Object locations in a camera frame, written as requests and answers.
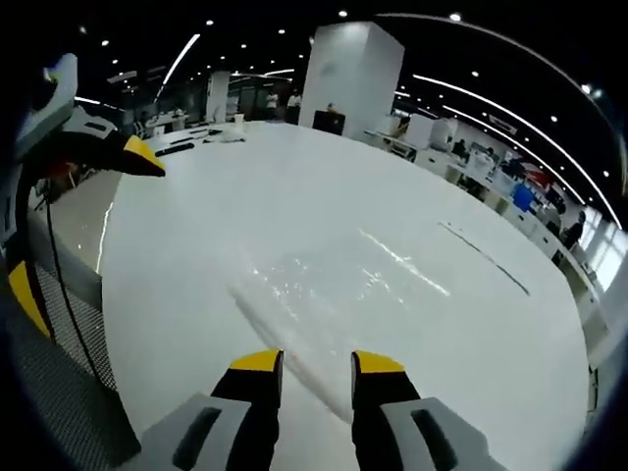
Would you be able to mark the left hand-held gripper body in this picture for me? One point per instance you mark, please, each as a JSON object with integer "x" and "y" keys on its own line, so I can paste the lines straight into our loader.
{"x": 51, "y": 108}

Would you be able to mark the grey mesh office chair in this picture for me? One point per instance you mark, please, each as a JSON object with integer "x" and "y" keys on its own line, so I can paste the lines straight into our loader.
{"x": 59, "y": 402}

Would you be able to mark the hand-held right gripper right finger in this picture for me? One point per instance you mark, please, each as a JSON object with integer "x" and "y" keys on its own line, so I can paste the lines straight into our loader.
{"x": 397, "y": 417}

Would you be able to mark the black flat device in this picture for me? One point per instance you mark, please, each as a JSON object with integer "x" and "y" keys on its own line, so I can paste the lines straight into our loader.
{"x": 174, "y": 150}

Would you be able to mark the small white device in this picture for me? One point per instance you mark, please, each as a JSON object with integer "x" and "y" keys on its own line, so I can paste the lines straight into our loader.
{"x": 228, "y": 133}

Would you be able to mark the white square pillar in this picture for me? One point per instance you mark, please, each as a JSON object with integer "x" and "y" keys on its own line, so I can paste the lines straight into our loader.
{"x": 350, "y": 78}

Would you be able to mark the clear resealable plastic bag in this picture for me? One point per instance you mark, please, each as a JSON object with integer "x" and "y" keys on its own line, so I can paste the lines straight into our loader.
{"x": 319, "y": 294}

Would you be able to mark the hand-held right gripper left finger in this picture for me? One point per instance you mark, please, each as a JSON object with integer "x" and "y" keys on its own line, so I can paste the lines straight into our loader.
{"x": 230, "y": 417}

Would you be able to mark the blue box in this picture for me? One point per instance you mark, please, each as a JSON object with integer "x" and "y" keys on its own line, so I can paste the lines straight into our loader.
{"x": 523, "y": 198}

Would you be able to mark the long white counter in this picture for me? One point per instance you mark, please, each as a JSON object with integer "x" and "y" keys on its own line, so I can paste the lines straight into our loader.
{"x": 490, "y": 181}

